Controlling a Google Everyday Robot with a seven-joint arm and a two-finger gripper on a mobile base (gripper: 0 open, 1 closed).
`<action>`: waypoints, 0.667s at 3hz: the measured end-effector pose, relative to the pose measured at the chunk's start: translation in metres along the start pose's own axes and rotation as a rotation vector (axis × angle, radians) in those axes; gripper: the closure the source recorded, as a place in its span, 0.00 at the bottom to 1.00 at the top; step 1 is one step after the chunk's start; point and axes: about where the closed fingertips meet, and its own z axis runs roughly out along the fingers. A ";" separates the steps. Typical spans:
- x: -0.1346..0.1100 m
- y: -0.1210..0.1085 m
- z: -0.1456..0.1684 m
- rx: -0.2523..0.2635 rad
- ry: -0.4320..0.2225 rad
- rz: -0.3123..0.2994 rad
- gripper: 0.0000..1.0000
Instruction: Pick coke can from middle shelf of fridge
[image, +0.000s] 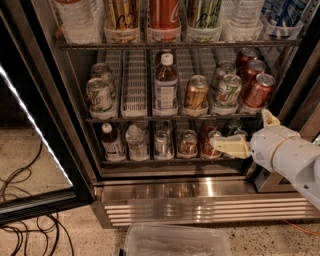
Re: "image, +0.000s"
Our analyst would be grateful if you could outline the shelf gold can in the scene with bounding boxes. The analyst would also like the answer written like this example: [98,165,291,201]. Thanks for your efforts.
[103,0,140,31]
[179,130,198,155]

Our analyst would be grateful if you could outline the red coke can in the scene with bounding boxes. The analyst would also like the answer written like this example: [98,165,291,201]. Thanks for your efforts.
[243,73,275,108]
[235,48,258,68]
[239,59,266,90]

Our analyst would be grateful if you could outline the black floor cables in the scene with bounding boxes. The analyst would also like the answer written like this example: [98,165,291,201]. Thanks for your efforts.
[0,139,75,256]

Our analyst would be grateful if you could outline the top shelf green can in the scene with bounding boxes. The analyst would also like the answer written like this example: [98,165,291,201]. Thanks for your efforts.
[186,0,222,29]

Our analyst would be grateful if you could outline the rear 7up can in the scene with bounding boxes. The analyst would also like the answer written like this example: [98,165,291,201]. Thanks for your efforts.
[90,63,115,97]

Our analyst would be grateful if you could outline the front brown tea bottle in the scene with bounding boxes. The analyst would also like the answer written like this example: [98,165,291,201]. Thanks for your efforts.
[154,53,178,111]

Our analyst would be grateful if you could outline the shelf green can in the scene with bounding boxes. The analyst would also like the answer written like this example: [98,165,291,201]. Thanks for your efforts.
[234,130,248,137]
[186,0,222,29]

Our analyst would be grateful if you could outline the lower shelf green can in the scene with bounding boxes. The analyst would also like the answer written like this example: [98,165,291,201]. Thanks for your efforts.
[234,130,248,137]

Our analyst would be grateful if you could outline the rear white green soda can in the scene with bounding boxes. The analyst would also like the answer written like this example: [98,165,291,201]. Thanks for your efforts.
[211,61,236,87]

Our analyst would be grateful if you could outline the brown tea bottle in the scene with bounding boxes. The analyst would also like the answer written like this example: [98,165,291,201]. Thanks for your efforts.
[154,53,178,111]
[155,49,173,67]

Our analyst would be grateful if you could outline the top shelf gold can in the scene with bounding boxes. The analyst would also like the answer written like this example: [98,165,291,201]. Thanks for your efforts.
[103,0,140,31]

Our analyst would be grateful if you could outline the lower shelf silver can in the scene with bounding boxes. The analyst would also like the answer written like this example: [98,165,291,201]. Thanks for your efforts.
[154,130,172,159]

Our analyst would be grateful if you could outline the top shelf water bottle right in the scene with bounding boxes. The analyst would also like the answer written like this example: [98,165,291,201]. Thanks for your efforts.
[230,0,264,28]

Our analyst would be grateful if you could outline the top shelf water bottle left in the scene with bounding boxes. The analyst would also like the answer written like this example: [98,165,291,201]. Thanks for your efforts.
[54,0,102,44]

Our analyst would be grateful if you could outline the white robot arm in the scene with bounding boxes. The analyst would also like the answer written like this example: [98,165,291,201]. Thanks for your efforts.
[209,109,320,209]

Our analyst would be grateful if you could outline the open fridge glass door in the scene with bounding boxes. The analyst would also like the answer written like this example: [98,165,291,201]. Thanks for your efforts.
[0,0,94,226]

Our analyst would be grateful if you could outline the rear brown tea bottle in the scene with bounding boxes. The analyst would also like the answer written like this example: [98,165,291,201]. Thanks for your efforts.
[155,49,173,67]

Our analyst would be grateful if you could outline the front white green soda can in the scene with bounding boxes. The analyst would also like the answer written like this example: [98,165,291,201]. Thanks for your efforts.
[213,74,242,108]

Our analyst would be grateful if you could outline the lower shelf tea bottle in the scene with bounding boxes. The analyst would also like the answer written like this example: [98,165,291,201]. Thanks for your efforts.
[101,123,126,162]

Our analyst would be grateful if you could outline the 7up can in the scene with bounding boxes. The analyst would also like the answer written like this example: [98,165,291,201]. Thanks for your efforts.
[90,63,115,97]
[86,78,113,113]

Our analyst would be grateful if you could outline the empty white shelf tray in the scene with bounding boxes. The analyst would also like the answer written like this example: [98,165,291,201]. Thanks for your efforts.
[121,50,148,118]

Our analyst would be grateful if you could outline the shelf water bottle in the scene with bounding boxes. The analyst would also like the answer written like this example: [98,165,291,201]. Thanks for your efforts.
[54,0,102,44]
[125,124,149,161]
[230,0,264,28]

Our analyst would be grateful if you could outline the white green soda can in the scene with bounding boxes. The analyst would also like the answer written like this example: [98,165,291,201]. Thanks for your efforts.
[211,61,236,87]
[213,74,242,108]

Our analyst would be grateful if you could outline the lower shelf red can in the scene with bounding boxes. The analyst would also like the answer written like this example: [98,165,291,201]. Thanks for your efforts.
[202,131,221,159]

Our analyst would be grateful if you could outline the stainless steel fridge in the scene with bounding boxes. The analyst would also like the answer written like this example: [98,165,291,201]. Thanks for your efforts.
[44,0,319,228]

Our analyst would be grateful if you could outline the top shelf coke can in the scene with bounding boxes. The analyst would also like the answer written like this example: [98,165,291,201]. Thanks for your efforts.
[149,0,180,30]

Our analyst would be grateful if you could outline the lower shelf gold can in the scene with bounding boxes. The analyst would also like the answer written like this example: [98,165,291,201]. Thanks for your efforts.
[179,130,198,155]

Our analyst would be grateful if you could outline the gold soda can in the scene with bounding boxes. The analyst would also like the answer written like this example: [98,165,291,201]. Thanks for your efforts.
[184,75,209,110]

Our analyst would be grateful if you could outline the clear plastic bin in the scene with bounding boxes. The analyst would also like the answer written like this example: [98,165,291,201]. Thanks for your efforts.
[123,224,232,256]

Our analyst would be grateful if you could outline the front 7up can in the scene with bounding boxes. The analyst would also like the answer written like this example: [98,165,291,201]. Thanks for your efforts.
[86,78,113,113]

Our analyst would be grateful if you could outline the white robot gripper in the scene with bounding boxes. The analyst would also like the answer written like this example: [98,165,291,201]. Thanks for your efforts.
[210,109,320,200]

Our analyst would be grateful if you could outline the orange cable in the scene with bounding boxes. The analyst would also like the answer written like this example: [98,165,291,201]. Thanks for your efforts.
[283,219,320,238]

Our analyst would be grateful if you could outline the lower shelf water bottle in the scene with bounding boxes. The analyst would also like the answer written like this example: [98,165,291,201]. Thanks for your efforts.
[125,124,149,161]

